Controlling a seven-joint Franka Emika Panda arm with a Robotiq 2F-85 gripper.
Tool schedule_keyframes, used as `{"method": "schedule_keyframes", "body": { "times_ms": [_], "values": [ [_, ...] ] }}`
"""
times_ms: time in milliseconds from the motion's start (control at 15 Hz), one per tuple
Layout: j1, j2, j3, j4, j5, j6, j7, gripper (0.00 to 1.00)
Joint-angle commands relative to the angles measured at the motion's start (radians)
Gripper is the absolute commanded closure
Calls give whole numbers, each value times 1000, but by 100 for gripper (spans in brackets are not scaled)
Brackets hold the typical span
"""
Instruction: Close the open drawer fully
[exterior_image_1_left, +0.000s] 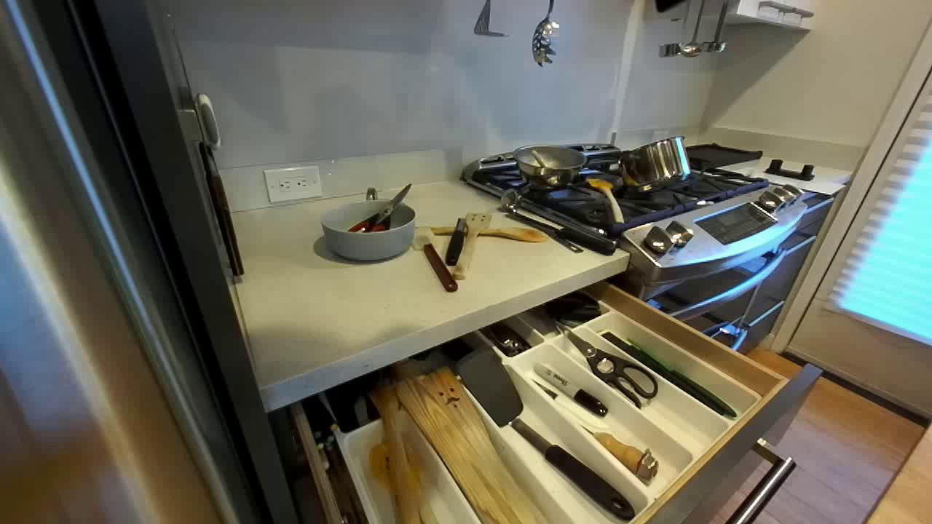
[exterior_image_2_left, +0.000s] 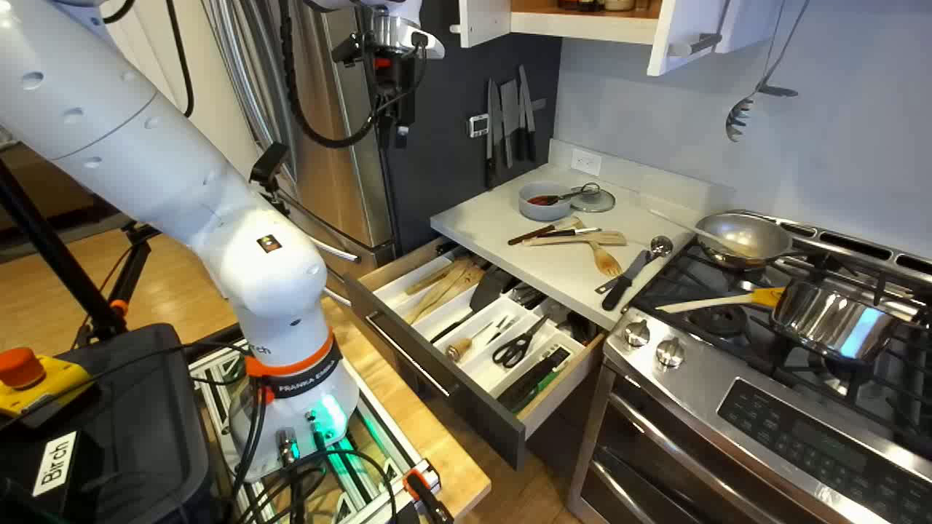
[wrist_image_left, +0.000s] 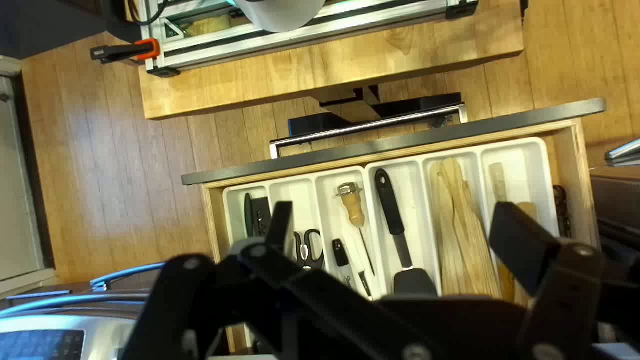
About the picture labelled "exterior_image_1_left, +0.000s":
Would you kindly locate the black kitchen scissors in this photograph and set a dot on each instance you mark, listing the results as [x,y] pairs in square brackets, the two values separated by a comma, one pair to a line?
[622,374]

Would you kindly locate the white wall outlet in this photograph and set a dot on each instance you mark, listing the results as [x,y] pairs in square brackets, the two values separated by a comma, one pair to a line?
[293,184]

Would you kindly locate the stainless steel gas stove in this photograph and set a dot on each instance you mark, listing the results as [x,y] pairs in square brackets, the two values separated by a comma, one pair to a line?
[721,250]

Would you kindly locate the black spatula with handle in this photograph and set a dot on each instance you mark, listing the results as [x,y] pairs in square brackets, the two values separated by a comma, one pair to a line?
[497,392]

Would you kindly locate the small black handled tool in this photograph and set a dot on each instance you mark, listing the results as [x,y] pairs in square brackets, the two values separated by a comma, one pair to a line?
[570,390]

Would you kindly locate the steel saucepan yellow handle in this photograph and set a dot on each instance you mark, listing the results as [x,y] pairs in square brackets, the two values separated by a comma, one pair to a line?
[641,171]

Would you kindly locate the open wooden kitchen drawer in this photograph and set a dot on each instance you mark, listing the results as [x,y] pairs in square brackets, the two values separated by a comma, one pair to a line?
[318,341]

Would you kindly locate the red handled knife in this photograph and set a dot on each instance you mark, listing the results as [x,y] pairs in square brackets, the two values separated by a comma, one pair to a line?
[439,266]

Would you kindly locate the small steel frying pan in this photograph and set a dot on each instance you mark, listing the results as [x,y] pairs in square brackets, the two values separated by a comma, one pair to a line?
[549,164]

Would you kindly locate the hanging ladles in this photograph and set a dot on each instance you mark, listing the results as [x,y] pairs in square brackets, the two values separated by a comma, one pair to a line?
[698,45]

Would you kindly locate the dark green sheathed knife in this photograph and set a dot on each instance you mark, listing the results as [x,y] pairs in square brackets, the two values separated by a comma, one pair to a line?
[673,378]

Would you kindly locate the black cast iron griddle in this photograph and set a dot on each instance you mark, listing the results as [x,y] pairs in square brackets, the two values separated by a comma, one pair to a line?
[721,155]

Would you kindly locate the black handled knife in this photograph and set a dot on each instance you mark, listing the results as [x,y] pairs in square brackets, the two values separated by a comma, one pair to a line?
[455,244]

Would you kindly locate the white cutlery organizer tray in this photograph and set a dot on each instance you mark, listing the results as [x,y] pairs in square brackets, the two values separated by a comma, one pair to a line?
[557,500]

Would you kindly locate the wooden spatulas bundle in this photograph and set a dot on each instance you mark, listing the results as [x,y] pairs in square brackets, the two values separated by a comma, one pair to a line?
[449,420]

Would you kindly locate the wooden spoon on counter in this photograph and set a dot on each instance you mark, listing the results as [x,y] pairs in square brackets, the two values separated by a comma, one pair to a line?
[510,235]

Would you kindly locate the grey bowl with utensils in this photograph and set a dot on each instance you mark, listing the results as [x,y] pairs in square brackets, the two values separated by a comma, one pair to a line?
[370,232]

